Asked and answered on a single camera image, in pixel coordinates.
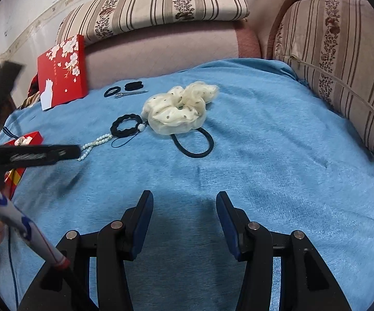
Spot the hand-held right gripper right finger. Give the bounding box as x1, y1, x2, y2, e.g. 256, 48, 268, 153
216, 191, 352, 311

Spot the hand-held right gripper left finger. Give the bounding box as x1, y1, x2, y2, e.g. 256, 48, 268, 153
17, 190, 154, 311

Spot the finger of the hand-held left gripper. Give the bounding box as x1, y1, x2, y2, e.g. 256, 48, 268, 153
0, 145, 81, 173
0, 61, 25, 145

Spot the red gift box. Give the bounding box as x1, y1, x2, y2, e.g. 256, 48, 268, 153
2, 131, 43, 201

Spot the pearl bracelet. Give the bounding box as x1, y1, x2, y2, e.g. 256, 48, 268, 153
78, 134, 114, 162

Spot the tan cloth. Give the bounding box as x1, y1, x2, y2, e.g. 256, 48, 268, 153
20, 91, 42, 108

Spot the red black cloth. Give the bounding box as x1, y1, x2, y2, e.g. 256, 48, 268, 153
28, 74, 40, 98

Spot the red blossom box lid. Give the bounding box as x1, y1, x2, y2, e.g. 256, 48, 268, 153
37, 34, 89, 111

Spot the blue blanket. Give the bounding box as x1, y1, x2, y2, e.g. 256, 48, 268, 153
0, 58, 374, 311

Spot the cream dotted scrunchie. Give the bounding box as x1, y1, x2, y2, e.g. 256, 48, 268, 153
141, 82, 220, 136

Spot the silver hair clip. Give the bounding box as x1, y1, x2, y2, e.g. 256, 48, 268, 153
114, 90, 149, 99

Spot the pink sofa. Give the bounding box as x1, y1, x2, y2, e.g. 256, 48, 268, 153
56, 0, 374, 91

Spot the long striped floral cushion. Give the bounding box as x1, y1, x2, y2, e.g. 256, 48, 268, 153
57, 0, 250, 44

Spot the large striped floral cushion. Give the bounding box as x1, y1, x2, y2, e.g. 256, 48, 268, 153
273, 0, 374, 172

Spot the white blue red cable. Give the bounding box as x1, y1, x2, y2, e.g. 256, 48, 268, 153
0, 168, 69, 271

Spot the large black hair tie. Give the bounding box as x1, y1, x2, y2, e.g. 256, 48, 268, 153
171, 126, 214, 159

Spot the black twisted hair tie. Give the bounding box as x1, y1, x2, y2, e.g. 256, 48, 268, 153
111, 115, 149, 150

